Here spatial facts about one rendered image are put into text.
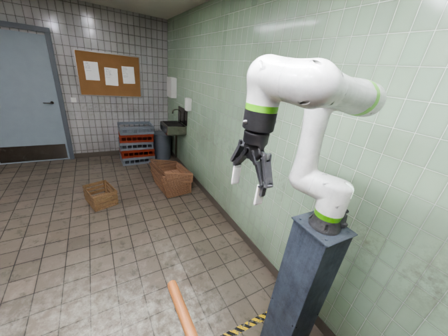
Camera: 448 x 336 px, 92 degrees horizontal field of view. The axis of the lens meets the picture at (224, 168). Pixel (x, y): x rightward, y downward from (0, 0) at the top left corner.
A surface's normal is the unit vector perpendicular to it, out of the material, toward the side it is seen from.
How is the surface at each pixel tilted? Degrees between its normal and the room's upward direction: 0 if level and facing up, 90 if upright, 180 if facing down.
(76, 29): 90
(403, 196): 90
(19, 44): 90
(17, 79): 90
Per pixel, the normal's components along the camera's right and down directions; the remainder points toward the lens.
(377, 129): -0.86, 0.12
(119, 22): 0.49, 0.40
